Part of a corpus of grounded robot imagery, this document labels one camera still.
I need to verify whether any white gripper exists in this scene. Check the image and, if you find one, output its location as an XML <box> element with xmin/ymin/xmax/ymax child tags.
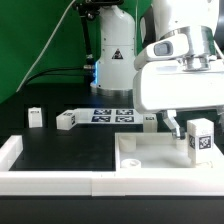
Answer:
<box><xmin>133</xmin><ymin>60</ymin><xmax>224</xmax><ymax>140</ymax></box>

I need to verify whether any white square tabletop part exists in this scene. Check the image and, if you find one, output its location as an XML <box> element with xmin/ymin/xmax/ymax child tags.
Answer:
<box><xmin>114</xmin><ymin>131</ymin><xmax>224</xmax><ymax>172</ymax></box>

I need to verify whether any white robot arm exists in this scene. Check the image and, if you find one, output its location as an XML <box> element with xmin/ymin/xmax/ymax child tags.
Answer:
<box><xmin>91</xmin><ymin>0</ymin><xmax>224</xmax><ymax>138</ymax></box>

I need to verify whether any white U-shaped obstacle fence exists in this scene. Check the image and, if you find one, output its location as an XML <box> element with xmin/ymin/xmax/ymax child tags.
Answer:
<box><xmin>0</xmin><ymin>136</ymin><xmax>224</xmax><ymax>196</ymax></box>

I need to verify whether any white sheet with fiducial tags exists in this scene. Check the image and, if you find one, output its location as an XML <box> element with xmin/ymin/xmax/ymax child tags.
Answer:
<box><xmin>75</xmin><ymin>108</ymin><xmax>143</xmax><ymax>124</ymax></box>

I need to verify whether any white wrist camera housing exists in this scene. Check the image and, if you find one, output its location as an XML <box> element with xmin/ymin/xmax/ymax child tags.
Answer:
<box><xmin>134</xmin><ymin>33</ymin><xmax>215</xmax><ymax>70</ymax></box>

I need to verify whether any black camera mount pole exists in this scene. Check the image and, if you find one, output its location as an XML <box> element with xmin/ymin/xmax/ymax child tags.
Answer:
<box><xmin>72</xmin><ymin>0</ymin><xmax>125</xmax><ymax>71</ymax></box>

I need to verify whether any black cable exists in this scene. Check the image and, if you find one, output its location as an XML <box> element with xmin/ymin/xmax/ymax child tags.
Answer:
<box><xmin>20</xmin><ymin>67</ymin><xmax>92</xmax><ymax>88</ymax></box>

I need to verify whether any grey cable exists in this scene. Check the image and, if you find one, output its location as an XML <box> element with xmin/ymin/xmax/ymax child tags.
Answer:
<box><xmin>15</xmin><ymin>0</ymin><xmax>78</xmax><ymax>93</ymax></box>

